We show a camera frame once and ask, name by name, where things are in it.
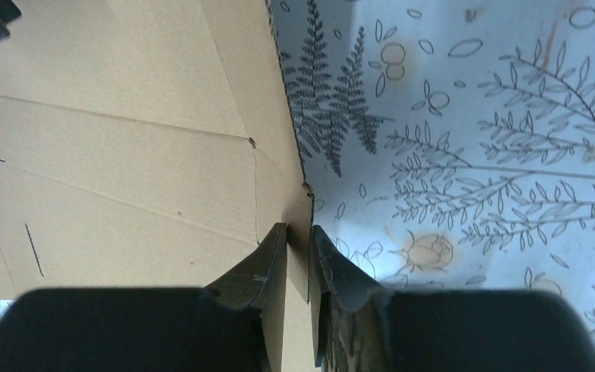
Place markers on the brown cardboard box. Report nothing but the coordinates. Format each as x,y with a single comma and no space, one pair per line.
147,144

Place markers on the floral patterned table mat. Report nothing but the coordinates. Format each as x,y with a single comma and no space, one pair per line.
450,144

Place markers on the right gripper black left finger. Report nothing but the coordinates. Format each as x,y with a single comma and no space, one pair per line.
235,323

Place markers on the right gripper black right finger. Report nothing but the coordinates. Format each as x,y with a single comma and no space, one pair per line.
360,325

